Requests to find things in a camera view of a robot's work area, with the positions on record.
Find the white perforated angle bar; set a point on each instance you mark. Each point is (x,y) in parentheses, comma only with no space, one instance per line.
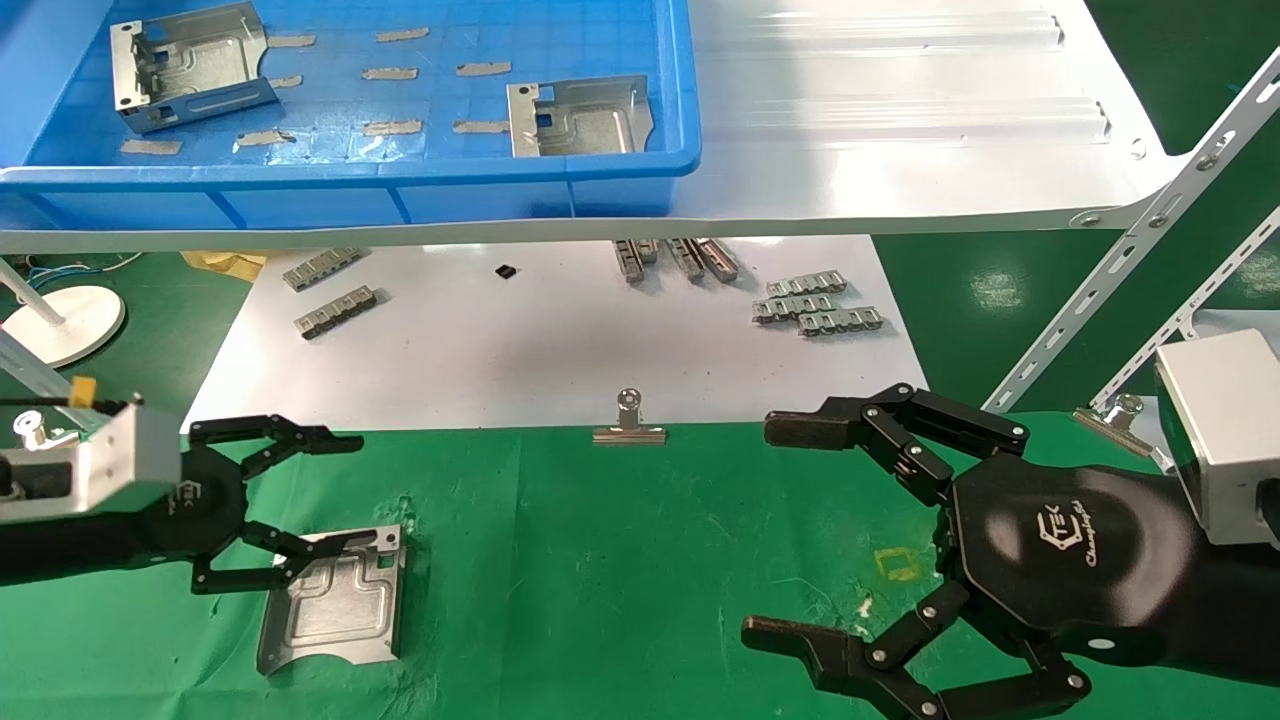
(1230,266)
(1100,282)

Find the white board sheet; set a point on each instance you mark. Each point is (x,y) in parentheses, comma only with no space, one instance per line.
(560,340)

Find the curved-edge metal bracket part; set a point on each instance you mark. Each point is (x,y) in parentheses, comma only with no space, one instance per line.
(335,610)

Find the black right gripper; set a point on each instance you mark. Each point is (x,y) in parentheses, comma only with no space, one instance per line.
(1070,560)

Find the metal link strip part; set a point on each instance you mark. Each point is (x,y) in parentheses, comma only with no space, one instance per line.
(840,321)
(337,311)
(320,268)
(808,283)
(790,308)

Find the small metal rail piece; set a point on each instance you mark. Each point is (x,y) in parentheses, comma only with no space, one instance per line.
(686,260)
(649,250)
(718,259)
(629,262)

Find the blue plastic bin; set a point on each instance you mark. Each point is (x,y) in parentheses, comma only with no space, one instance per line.
(480,200)

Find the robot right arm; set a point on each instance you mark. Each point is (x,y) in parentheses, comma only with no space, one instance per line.
(1250,600)

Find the white round lamp stand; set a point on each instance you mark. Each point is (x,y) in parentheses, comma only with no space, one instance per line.
(70,325)

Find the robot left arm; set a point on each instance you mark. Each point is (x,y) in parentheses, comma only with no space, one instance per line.
(60,552)

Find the beige tape strip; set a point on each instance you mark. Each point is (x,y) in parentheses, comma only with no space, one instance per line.
(286,81)
(484,69)
(390,73)
(480,127)
(392,127)
(262,138)
(402,34)
(290,41)
(150,147)

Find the grey perforated angle bar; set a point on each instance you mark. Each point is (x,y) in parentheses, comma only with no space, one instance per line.
(30,365)

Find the boxy folded metal bracket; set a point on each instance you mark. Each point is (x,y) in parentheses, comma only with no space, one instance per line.
(200,70)

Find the silver binder clip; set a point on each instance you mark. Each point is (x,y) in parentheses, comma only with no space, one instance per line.
(629,433)
(28,427)
(1115,420)

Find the white metal shelf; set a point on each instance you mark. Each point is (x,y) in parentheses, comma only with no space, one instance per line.
(880,150)

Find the flat notched metal bracket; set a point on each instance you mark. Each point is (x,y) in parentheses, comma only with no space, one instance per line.
(590,125)

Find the yellow crumpled bag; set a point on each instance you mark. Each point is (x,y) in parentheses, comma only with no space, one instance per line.
(225,265)

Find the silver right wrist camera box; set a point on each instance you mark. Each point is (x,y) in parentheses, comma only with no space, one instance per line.
(1220,430)

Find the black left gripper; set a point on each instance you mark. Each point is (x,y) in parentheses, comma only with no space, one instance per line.
(205,500)

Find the green cloth cover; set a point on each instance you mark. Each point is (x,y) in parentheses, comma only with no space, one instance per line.
(600,580)

